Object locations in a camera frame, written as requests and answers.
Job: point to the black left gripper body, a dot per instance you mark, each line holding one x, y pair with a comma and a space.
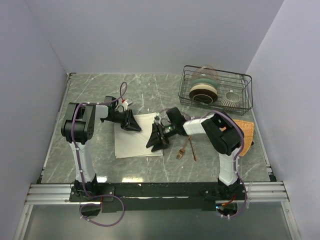
118, 117

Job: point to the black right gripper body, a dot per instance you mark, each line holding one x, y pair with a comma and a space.
165, 132

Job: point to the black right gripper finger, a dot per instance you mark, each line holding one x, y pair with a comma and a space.
163, 144
154, 139

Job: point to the white cloth napkin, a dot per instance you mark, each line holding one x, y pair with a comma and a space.
129, 144

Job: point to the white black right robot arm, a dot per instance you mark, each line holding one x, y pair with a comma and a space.
223, 133

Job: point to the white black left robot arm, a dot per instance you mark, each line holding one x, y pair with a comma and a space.
78, 129

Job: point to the rose gold fork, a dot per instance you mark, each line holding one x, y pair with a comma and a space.
181, 151

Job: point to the rose gold spoon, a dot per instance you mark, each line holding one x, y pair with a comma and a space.
192, 149

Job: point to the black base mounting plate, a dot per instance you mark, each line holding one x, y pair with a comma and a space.
113, 204

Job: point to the dark brown glossy bowl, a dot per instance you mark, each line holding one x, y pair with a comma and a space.
203, 96

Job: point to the cream white plate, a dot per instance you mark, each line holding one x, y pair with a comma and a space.
204, 86

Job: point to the teal green plate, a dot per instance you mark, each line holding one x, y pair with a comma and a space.
205, 81

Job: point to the grey ribbed cup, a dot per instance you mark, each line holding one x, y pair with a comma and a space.
230, 101

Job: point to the woven bamboo tray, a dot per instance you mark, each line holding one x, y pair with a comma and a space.
248, 129

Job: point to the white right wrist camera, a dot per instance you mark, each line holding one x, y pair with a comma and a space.
157, 118

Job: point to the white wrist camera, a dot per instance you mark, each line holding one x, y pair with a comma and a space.
124, 105
157, 118

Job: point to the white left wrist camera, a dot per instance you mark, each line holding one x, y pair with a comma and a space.
124, 105

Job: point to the dark wire dish rack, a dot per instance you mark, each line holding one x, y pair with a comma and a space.
239, 83

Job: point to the aluminium frame rail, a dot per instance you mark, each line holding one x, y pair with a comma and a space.
50, 194

